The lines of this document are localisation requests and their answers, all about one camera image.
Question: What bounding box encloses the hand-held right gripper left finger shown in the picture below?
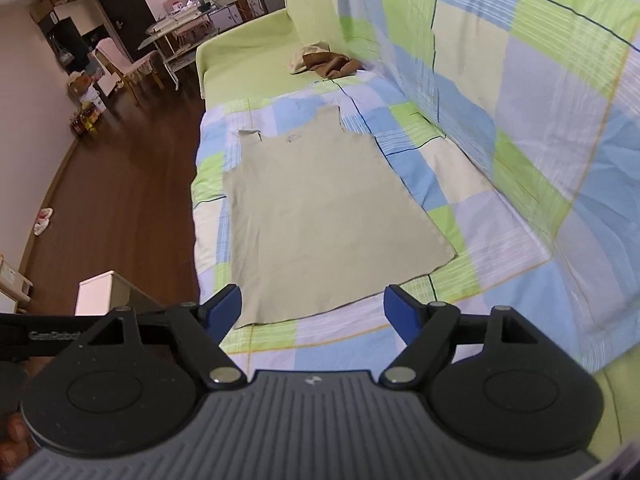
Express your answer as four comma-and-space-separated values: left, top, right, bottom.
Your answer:
86, 284, 248, 391

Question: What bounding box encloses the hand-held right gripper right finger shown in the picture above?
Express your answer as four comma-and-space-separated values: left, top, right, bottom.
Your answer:
378, 284, 544, 391

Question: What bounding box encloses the beige tank top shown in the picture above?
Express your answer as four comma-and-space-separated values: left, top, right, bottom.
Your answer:
221, 105, 457, 330

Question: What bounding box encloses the person's left hand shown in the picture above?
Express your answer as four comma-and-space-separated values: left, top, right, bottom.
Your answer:
0, 402, 37, 463

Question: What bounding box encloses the cardboard box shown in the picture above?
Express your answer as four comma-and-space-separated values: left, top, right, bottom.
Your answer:
0, 255, 35, 307

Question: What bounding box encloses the white box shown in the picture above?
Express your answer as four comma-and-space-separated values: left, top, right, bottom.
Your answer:
75, 271, 133, 317

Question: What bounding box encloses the group of bottles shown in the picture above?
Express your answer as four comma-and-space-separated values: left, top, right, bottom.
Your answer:
70, 100, 103, 136

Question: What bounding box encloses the checkered bed sheet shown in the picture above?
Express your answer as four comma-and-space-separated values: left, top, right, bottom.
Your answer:
190, 0, 640, 376

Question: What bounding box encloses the white bucket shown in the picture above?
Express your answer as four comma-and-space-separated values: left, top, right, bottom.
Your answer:
67, 72, 108, 113

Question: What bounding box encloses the brown cloth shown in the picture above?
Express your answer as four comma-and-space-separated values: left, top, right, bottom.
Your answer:
300, 51, 363, 80

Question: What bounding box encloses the green sofa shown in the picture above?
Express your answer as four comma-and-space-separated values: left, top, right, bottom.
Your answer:
195, 0, 640, 466

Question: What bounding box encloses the cream cloth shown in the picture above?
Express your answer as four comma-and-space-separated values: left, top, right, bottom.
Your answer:
287, 45, 328, 75

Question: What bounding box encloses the chair with pink cover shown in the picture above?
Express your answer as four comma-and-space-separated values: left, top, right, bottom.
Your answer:
94, 37, 163, 106

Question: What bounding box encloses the glass dining table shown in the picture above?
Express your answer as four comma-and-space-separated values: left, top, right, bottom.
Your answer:
137, 7, 226, 92

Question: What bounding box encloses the black cabinet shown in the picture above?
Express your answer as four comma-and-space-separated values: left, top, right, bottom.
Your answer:
42, 17, 93, 75

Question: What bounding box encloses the cluttered side table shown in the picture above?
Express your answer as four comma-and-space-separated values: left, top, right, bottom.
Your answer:
200, 0, 262, 28

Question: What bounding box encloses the dark door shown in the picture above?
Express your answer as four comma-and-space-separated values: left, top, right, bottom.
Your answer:
92, 0, 158, 61

